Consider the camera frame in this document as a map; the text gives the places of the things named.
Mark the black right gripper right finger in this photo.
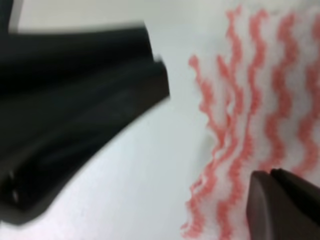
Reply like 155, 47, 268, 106
246, 169, 320, 240

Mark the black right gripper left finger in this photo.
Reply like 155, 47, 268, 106
0, 0, 170, 225

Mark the pink white wavy towel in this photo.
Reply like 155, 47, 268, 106
181, 6, 320, 240

